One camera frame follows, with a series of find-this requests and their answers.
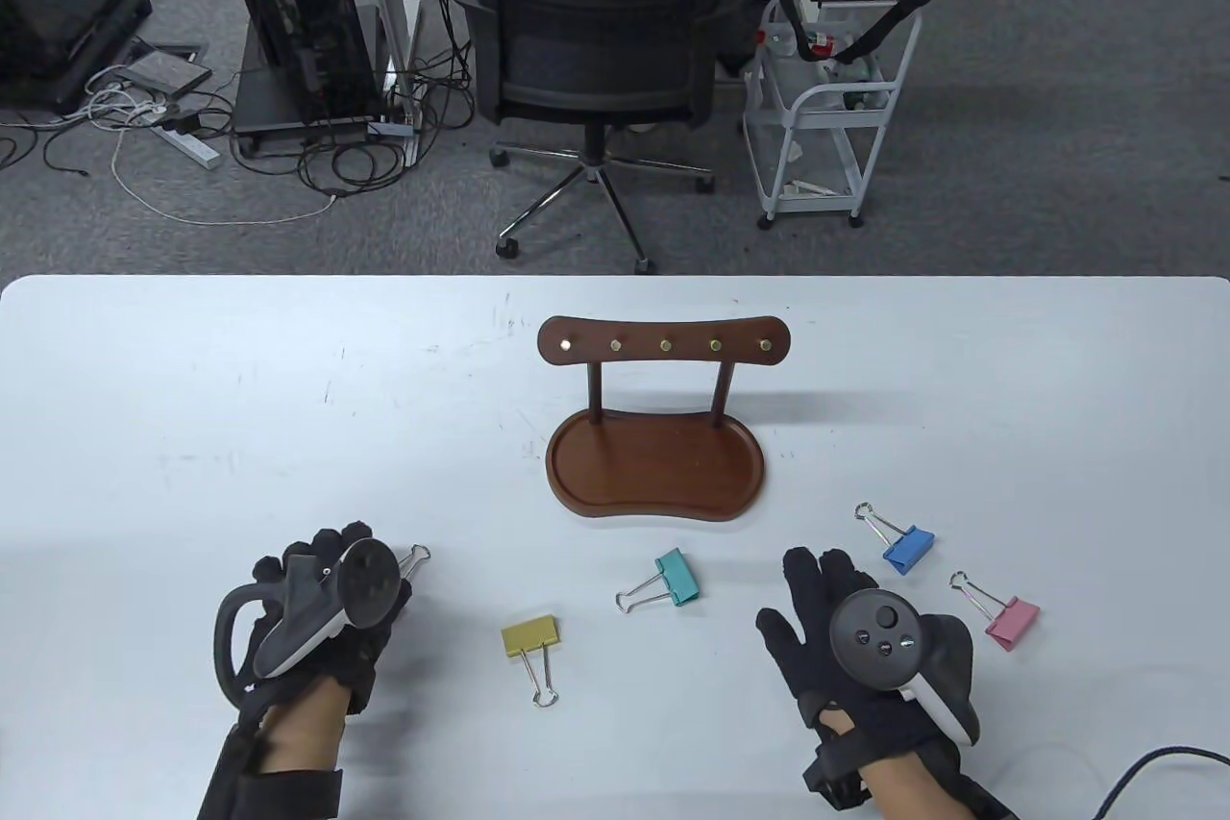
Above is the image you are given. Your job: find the person's left hand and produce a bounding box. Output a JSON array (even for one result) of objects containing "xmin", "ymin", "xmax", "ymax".
[{"xmin": 252, "ymin": 522, "xmax": 414, "ymax": 717}]

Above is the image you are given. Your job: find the person's right hand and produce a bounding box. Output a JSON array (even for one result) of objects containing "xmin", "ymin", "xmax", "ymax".
[{"xmin": 756, "ymin": 547, "xmax": 964, "ymax": 768}]

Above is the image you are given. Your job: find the grey handheld controller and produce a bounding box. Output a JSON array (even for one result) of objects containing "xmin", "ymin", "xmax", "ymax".
[
  {"xmin": 829, "ymin": 589, "xmax": 982, "ymax": 746},
  {"xmin": 213, "ymin": 539, "xmax": 401, "ymax": 704}
]

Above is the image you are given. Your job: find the blue binder clip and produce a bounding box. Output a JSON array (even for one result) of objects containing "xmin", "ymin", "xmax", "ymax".
[{"xmin": 854, "ymin": 502, "xmax": 936, "ymax": 575}]

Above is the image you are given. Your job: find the yellow binder clip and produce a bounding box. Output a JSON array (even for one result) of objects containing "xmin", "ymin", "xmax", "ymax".
[{"xmin": 501, "ymin": 614, "xmax": 561, "ymax": 708}]

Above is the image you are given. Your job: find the teal binder clip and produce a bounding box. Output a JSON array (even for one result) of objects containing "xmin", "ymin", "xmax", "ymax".
[{"xmin": 615, "ymin": 548, "xmax": 701, "ymax": 615}]

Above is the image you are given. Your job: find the brown wooden key rack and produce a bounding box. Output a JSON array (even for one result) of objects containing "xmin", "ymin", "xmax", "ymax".
[{"xmin": 537, "ymin": 314, "xmax": 792, "ymax": 523}]

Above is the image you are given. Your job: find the person's right forearm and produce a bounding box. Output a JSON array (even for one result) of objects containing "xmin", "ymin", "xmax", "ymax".
[{"xmin": 855, "ymin": 753, "xmax": 947, "ymax": 820}]

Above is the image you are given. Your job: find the person's left forearm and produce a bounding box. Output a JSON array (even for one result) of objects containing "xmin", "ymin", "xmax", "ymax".
[{"xmin": 261, "ymin": 681, "xmax": 349, "ymax": 775}]

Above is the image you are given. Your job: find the white power strip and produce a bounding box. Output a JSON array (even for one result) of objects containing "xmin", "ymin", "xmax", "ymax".
[{"xmin": 144, "ymin": 113, "xmax": 220, "ymax": 172}]

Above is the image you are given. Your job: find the white rolling cart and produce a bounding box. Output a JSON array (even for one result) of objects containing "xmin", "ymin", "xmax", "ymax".
[{"xmin": 743, "ymin": 0, "xmax": 925, "ymax": 231}]

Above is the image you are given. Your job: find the black tower stand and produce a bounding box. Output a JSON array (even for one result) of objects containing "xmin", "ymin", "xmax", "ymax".
[{"xmin": 234, "ymin": 22, "xmax": 385, "ymax": 160}]

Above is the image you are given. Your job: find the grey floor socket plate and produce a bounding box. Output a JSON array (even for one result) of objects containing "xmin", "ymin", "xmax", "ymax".
[{"xmin": 125, "ymin": 51, "xmax": 212, "ymax": 100}]

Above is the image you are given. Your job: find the black mesh office chair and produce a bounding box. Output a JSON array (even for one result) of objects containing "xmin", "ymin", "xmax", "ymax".
[{"xmin": 452, "ymin": 0, "xmax": 746, "ymax": 275}]

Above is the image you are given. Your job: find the black braided cable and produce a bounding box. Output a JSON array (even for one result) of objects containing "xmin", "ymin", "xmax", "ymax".
[{"xmin": 1091, "ymin": 743, "xmax": 1230, "ymax": 820}]

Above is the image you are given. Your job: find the thin white cable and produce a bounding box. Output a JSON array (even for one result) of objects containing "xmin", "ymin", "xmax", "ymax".
[{"xmin": 111, "ymin": 85, "xmax": 339, "ymax": 227}]

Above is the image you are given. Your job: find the tangle of black cables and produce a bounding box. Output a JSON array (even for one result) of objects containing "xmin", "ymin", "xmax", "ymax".
[{"xmin": 229, "ymin": 41, "xmax": 479, "ymax": 192}]

